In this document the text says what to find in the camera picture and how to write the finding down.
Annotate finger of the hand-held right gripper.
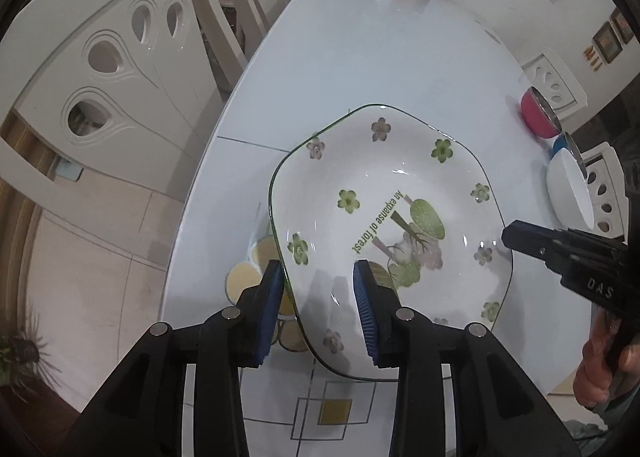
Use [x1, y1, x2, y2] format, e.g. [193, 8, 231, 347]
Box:
[501, 220, 571, 270]

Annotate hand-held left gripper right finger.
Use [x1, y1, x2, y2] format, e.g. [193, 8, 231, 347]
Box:
[352, 259, 583, 457]

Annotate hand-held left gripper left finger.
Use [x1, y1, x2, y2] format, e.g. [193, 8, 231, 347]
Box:
[55, 259, 286, 457]

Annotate white ceramic bowl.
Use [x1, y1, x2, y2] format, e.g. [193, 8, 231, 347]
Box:
[546, 148, 596, 230]

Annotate blue steel bowl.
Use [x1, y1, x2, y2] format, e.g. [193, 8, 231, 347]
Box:
[551, 132, 583, 162]

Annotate octagonal green flower plate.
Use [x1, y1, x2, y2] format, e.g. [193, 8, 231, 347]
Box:
[268, 104, 515, 383]

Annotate red steel bowl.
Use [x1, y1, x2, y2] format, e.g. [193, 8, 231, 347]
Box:
[520, 87, 563, 138]

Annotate person's right hand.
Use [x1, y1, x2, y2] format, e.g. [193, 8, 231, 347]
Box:
[572, 311, 640, 408]

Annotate small framed picture with tassels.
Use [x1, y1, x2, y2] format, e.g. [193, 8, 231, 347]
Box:
[584, 22, 624, 70]

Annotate green potted plant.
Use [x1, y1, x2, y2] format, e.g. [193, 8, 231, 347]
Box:
[0, 332, 42, 403]

